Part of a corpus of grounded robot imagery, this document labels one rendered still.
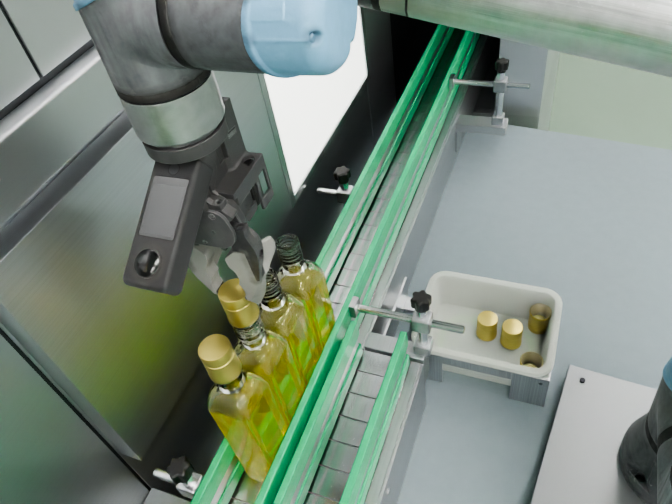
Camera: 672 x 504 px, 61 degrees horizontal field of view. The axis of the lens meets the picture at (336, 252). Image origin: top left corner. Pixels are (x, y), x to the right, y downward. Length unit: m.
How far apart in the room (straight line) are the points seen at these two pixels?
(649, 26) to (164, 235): 0.38
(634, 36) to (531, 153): 1.02
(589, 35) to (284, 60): 0.21
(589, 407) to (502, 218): 0.48
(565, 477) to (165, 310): 0.58
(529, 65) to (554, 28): 1.06
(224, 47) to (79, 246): 0.29
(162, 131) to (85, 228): 0.18
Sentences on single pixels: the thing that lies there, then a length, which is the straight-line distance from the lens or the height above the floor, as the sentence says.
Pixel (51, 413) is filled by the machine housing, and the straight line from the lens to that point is 0.69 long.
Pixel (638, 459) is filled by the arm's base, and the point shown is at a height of 0.85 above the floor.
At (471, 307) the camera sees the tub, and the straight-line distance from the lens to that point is 1.09.
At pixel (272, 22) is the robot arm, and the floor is 1.48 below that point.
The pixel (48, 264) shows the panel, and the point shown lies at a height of 1.28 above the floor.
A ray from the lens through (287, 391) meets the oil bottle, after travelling 0.74.
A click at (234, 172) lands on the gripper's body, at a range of 0.54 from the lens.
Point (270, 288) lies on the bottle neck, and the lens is 0.67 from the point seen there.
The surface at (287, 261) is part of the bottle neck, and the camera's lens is 0.71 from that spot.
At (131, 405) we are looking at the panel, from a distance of 0.73.
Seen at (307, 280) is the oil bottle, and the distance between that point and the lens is 0.73.
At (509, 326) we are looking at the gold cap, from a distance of 1.01.
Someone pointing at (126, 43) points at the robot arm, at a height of 1.47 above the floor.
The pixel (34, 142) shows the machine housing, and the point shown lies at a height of 1.37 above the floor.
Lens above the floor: 1.63
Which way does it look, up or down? 45 degrees down
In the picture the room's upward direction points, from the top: 12 degrees counter-clockwise
